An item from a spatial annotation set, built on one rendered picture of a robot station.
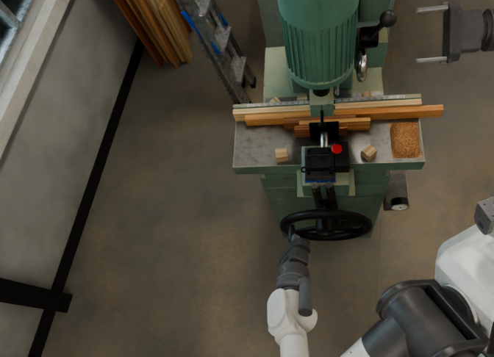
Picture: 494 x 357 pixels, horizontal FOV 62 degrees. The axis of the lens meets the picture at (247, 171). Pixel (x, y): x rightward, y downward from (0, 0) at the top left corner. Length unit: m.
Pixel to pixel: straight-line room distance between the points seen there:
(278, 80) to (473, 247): 1.03
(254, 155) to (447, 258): 0.74
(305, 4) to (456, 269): 0.57
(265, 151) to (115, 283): 1.33
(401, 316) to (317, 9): 0.59
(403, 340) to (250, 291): 1.45
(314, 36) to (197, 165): 1.61
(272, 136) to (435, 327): 0.84
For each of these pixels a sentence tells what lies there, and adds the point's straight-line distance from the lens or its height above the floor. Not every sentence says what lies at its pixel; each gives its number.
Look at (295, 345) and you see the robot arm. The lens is 1.01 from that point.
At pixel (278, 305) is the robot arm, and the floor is 1.07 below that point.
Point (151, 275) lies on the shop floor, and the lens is 2.33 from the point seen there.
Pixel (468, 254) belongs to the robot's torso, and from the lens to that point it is 0.84.
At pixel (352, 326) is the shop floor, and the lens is 2.12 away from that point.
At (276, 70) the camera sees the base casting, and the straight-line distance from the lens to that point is 1.67.
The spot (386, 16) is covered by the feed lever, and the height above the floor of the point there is 1.44.
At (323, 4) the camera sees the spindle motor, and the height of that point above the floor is 1.49.
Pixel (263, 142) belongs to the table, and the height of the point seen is 0.90.
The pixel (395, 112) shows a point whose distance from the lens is 1.39.
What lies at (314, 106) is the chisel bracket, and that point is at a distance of 1.25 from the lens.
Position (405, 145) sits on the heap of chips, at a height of 0.92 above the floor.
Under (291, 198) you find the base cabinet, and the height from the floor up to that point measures 0.59.
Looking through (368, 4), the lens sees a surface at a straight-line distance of 1.27.
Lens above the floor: 2.12
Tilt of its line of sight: 64 degrees down
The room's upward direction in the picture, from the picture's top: 24 degrees counter-clockwise
